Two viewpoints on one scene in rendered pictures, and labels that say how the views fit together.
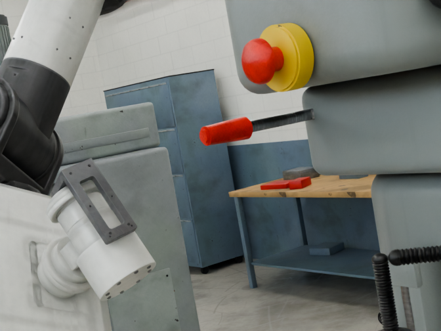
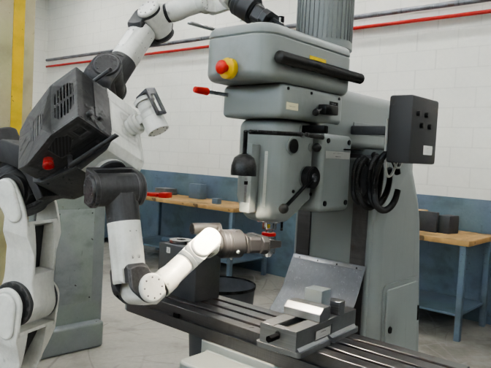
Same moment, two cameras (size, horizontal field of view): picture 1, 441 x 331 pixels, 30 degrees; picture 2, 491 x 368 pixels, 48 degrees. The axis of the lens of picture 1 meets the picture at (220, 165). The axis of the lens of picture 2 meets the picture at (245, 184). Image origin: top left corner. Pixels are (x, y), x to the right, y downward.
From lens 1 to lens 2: 90 cm
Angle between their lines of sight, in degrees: 15
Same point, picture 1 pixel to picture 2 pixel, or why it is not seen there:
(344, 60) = (247, 71)
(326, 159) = (229, 110)
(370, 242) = not seen: hidden behind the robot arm
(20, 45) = (122, 47)
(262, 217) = not seen: hidden behind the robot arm
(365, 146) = (244, 106)
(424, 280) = (254, 152)
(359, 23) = (254, 62)
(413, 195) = (255, 126)
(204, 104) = not seen: hidden behind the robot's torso
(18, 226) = (118, 107)
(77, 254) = (142, 118)
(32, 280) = (123, 125)
